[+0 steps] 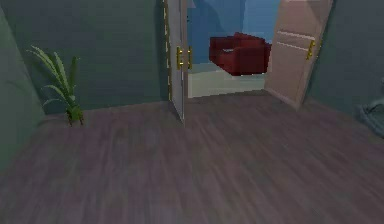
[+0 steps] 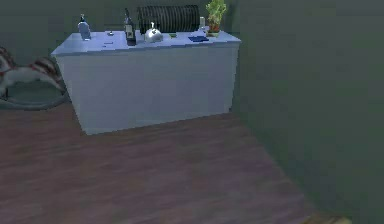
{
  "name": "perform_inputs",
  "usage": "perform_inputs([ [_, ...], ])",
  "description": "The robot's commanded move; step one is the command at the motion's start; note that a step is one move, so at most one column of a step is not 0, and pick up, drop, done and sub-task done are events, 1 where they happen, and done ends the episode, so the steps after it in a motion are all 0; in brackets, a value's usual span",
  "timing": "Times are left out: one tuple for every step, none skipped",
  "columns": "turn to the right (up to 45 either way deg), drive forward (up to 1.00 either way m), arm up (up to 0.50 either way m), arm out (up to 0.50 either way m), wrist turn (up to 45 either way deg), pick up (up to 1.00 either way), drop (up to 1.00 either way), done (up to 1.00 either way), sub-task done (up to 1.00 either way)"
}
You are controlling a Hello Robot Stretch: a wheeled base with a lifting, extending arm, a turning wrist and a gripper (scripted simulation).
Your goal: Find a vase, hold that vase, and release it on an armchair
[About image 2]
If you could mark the white counter cabinet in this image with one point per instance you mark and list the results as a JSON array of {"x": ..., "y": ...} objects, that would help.
[{"x": 150, "y": 86}]

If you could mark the dark blue cloth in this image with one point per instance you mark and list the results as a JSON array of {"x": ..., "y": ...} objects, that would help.
[{"x": 198, "y": 39}]

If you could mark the small green sponge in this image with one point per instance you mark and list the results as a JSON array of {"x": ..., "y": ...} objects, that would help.
[{"x": 172, "y": 35}]

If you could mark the silver kettle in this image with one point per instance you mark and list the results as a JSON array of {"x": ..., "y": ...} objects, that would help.
[{"x": 153, "y": 35}]

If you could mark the white salt shaker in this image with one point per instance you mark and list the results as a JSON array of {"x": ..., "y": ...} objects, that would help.
[{"x": 202, "y": 23}]

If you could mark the green potted house plant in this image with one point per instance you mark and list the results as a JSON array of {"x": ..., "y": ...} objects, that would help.
[{"x": 215, "y": 15}]

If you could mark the dark wine bottle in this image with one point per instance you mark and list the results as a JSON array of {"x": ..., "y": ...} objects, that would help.
[{"x": 129, "y": 30}]

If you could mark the small grey round object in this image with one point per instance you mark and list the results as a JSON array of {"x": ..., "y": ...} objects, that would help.
[{"x": 110, "y": 33}]

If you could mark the pale blue soap bottle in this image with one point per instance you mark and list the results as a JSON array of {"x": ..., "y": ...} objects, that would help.
[{"x": 84, "y": 29}]

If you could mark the white rocking horse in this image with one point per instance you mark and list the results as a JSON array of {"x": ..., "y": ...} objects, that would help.
[{"x": 23, "y": 76}]

